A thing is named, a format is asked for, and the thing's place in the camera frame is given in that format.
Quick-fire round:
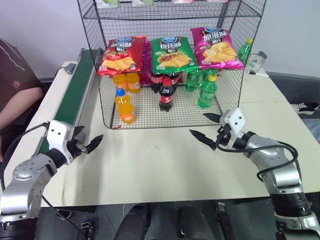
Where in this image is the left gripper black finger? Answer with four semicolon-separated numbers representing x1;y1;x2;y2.
74;125;86;145
84;134;105;154

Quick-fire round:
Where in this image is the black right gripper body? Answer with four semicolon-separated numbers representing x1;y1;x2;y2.
215;123;233;147

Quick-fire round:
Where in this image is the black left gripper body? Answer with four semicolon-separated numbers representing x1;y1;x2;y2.
65;138;91;161

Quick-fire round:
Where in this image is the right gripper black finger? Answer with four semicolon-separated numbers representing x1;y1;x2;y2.
202;112;224;125
188;128;217;151

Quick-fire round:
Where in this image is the green conveyor belt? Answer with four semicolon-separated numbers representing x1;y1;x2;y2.
33;47;105;158

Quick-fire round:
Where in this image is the green soda bottle yellow cap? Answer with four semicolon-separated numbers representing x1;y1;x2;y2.
197;73;219;110
236;37;255;66

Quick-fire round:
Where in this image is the orange soda bottle blue cap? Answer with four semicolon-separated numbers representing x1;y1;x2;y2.
114;88;137;125

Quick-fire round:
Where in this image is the cola bottle red cap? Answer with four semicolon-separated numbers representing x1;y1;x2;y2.
158;77;179;112

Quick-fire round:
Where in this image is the white marker pen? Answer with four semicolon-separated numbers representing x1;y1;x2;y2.
248;70;270;78

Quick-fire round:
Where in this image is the magenta chips bag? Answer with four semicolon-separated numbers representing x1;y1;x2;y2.
190;26;245;71

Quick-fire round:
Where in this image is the green chips bag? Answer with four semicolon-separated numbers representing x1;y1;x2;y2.
149;35;200;74

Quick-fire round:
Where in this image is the shiny purple snack bag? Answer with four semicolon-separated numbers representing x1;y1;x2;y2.
139;39;154;87

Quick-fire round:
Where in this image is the black white sneaker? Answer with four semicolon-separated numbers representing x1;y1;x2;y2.
290;101;320;116

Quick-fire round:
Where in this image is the dark rounded shape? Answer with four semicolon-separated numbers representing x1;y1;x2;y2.
113;203;151;240

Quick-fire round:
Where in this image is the red chips bag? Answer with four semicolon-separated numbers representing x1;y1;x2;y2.
96;35;147;77

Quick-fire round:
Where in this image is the person in brown shirt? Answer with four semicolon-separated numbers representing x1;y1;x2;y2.
0;38;45;162

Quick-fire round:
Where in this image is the green white snack pack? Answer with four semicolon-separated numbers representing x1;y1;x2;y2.
95;0;121;8
131;0;154;7

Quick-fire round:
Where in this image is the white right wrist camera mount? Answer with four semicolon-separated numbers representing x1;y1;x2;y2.
219;107;247;141

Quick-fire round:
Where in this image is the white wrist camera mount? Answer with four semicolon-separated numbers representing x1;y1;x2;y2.
46;119;76;165
219;107;247;141

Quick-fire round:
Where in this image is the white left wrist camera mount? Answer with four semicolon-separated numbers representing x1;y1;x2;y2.
46;119;76;165

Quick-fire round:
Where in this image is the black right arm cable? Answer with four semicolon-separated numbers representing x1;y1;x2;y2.
216;139;301;182

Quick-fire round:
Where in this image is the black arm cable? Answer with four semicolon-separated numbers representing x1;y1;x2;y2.
216;139;301;182
0;121;51;192

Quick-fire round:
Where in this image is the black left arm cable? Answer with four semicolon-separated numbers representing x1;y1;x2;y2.
0;121;51;192

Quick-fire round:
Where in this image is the black wire mesh rack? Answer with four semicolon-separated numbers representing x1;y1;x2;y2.
76;0;267;130

